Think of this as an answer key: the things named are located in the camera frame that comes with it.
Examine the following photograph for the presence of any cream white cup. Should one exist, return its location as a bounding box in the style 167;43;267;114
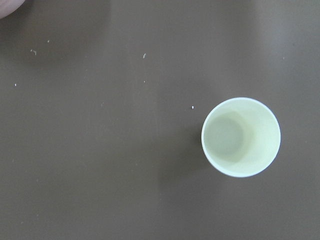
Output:
201;97;281;178

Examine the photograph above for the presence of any pink bucket with ice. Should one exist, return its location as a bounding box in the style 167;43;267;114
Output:
0;0;25;19

